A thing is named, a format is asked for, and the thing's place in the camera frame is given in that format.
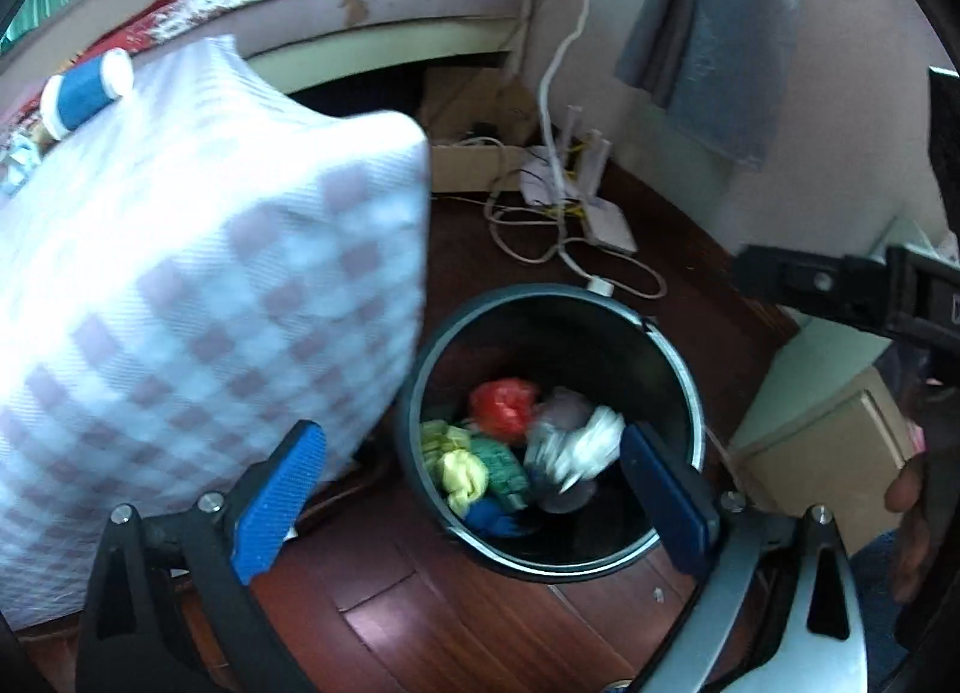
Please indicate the open cardboard box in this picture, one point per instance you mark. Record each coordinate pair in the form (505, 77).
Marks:
(465, 164)

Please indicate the closed tan cardboard box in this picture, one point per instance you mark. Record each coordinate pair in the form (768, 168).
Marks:
(825, 460)

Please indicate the mattress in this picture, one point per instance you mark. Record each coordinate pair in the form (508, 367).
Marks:
(420, 3)

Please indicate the person's right hand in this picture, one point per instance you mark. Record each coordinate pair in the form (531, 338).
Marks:
(909, 520)

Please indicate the white router with antennas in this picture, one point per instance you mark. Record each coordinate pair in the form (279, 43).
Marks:
(562, 172)

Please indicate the white flat modem box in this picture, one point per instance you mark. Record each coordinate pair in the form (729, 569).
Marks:
(611, 226)

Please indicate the checked tablecloth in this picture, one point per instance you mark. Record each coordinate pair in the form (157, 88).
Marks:
(187, 288)

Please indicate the grey hanging towel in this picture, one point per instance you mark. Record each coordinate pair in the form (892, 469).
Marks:
(712, 40)

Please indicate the crumpled clear wrapper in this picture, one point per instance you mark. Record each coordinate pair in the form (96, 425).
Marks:
(16, 162)

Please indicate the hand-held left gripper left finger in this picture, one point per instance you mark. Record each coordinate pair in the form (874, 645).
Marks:
(277, 505)

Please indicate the yellow paper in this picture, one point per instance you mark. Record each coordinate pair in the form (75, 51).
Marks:
(461, 475)

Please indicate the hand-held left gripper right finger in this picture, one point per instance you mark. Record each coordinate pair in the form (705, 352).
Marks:
(667, 498)

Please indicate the person's blue trouser leg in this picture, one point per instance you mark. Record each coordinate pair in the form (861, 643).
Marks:
(874, 610)

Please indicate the white cabinet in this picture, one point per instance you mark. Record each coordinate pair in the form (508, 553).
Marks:
(810, 378)

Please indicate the red plastic bag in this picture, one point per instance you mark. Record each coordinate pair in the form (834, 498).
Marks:
(499, 408)

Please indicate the black plastic bucket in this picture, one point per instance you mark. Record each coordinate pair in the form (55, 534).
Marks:
(525, 333)

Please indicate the white tissue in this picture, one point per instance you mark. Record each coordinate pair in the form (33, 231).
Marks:
(592, 442)

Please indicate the white bed frame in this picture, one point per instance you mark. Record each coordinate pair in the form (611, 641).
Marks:
(390, 52)

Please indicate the pale green paper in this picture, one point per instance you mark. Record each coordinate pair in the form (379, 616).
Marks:
(442, 436)

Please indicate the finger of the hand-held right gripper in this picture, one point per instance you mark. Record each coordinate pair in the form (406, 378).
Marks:
(810, 280)

